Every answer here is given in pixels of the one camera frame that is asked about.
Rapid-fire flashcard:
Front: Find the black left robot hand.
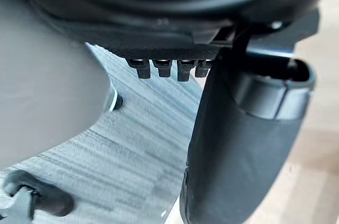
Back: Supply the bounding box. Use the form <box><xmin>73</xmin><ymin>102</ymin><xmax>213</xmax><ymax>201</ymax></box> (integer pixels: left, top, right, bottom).
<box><xmin>20</xmin><ymin>0</ymin><xmax>339</xmax><ymax>224</ymax></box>

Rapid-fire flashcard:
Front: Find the dark robot foot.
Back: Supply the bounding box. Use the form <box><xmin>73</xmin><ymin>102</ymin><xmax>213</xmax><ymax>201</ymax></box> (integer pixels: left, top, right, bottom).
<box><xmin>0</xmin><ymin>169</ymin><xmax>75</xmax><ymax>224</ymax></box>

